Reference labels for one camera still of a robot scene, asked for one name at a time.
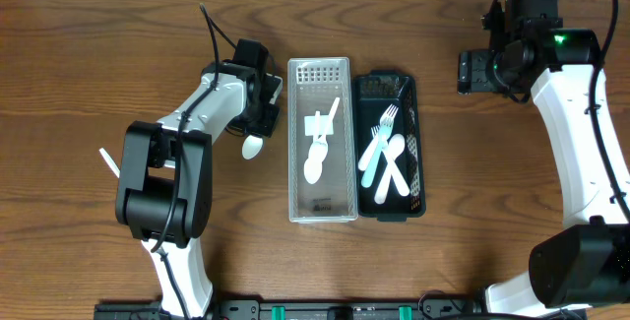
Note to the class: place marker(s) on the dark green plastic basket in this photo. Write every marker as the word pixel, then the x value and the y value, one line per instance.
pixel 371 95

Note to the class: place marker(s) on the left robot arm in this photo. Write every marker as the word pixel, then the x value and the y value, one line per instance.
pixel 165 181

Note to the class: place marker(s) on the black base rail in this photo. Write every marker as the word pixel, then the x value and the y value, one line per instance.
pixel 431 307

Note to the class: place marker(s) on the clear plastic basket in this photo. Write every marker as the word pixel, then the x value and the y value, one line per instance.
pixel 312 85

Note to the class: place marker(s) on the white plastic spoon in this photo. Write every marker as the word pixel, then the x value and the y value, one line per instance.
pixel 395 148
pixel 313 167
pixel 252 146
pixel 110 162
pixel 322 144

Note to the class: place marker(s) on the white plastic fork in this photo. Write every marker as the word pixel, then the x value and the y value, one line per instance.
pixel 384 132
pixel 399 181
pixel 369 151

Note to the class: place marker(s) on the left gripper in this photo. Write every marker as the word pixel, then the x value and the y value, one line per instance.
pixel 263 126

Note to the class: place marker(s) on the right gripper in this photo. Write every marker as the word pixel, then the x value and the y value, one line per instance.
pixel 471 73

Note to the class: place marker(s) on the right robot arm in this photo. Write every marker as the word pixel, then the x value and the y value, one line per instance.
pixel 587 263

